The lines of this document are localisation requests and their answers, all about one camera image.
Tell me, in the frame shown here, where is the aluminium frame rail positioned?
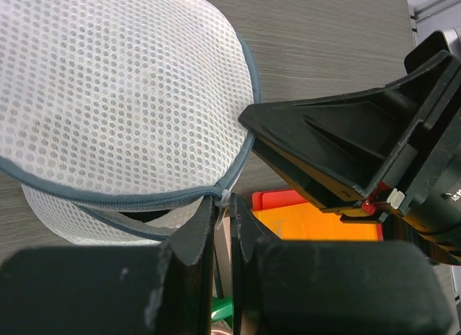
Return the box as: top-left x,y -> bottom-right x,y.
409,0 -> 460,22

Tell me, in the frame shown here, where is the pink satin bra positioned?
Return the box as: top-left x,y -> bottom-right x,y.
210,322 -> 260,335

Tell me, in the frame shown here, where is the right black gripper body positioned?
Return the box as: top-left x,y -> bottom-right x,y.
341,30 -> 460,265

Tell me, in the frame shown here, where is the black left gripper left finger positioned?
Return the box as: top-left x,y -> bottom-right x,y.
1,197 -> 216,334

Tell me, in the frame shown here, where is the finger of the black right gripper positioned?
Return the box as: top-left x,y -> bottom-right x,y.
252,138 -> 362,214
230,195 -> 452,334

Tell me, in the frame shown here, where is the white mesh laundry bag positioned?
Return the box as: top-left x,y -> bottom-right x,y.
1,0 -> 261,245

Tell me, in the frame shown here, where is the green plastic tray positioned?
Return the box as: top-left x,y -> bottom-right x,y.
211,296 -> 233,328

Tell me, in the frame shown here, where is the orange plastic folder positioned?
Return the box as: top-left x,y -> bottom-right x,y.
253,203 -> 382,241

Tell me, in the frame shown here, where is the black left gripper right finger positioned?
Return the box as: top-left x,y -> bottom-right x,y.
239,50 -> 460,198

